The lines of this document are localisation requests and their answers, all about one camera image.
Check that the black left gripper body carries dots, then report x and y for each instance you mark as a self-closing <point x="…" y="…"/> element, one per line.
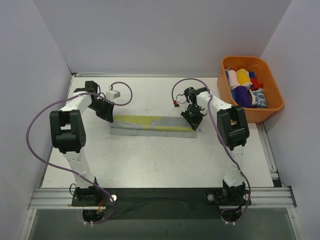
<point x="104" y="110"/>

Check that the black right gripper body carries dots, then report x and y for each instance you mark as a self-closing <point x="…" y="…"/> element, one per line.
<point x="191" y="118"/>

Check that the yellow green towel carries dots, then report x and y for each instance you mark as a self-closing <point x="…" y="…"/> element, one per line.
<point x="152" y="126"/>

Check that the blue white patterned towel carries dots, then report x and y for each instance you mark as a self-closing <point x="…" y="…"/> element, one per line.
<point x="258" y="99"/>

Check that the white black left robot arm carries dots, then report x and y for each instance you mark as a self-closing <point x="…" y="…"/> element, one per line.
<point x="68" y="135"/>

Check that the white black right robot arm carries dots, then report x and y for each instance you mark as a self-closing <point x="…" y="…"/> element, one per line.
<point x="232" y="129"/>

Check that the blue rolled towel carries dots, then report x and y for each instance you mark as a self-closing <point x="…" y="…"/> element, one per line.
<point x="233" y="95"/>

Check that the purple rolled towel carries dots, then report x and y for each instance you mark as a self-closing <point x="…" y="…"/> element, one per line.
<point x="242" y="96"/>

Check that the pink rolled towel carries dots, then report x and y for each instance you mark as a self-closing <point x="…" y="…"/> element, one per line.
<point x="232" y="79"/>

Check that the yellow rolled towel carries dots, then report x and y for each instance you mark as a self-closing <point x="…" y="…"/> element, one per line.
<point x="243" y="77"/>

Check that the red rolled towel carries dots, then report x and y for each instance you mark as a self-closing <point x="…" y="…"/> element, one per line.
<point x="255" y="85"/>

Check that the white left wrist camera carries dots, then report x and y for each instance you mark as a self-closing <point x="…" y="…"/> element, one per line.
<point x="112" y="94"/>

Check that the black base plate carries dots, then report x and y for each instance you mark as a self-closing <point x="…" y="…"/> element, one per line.
<point x="225" y="203"/>

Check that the aluminium frame rail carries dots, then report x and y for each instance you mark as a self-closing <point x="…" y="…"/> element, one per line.
<point x="261" y="197"/>

